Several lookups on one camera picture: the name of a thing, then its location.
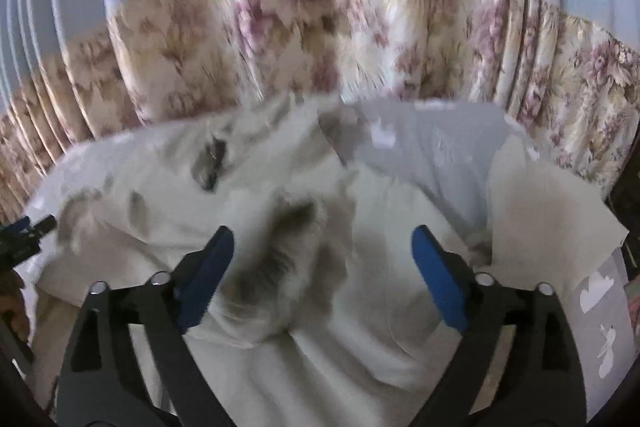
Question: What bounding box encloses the light green jacket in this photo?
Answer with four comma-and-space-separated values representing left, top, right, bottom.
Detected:
22, 93, 630, 427

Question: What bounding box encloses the person's left hand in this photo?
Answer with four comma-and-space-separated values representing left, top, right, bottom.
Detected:
0, 271, 30, 343

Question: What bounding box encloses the blue floral curtain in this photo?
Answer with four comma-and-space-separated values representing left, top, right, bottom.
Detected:
1, 0, 639, 220

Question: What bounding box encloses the grey animal print bedsheet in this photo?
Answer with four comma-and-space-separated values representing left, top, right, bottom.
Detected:
320, 100, 636, 416

